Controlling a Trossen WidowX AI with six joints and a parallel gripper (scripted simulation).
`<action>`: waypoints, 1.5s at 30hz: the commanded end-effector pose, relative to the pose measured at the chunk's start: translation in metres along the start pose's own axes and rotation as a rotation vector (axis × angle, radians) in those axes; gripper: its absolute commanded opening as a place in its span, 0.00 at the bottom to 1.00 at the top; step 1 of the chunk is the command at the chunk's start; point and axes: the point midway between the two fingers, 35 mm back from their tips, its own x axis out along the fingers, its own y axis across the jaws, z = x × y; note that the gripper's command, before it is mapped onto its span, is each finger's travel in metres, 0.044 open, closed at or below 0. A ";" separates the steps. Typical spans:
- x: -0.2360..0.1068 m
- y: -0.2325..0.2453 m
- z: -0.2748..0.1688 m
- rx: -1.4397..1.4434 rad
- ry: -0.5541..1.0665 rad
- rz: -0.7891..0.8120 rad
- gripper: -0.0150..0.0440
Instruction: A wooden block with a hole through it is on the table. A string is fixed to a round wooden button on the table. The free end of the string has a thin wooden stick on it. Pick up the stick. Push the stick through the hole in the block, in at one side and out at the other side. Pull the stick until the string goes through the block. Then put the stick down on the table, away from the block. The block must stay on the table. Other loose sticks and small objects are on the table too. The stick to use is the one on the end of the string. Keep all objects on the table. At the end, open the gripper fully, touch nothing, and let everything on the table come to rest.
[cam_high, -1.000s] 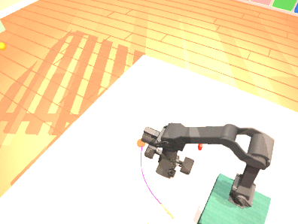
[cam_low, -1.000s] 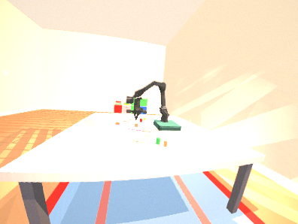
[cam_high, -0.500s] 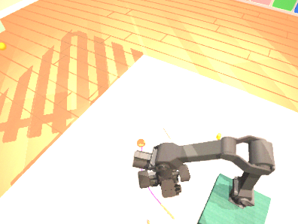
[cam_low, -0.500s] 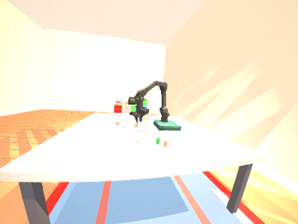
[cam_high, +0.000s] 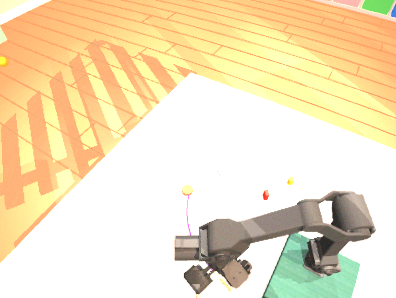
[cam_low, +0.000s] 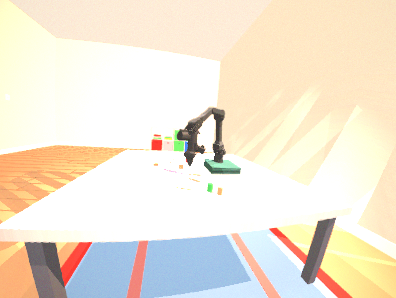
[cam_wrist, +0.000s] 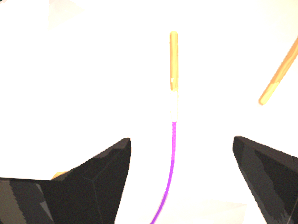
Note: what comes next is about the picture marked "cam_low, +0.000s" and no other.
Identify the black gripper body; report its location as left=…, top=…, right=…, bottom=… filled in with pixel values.
left=184, top=141, right=198, bottom=157

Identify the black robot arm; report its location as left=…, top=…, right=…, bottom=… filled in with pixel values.
left=177, top=106, right=226, bottom=163

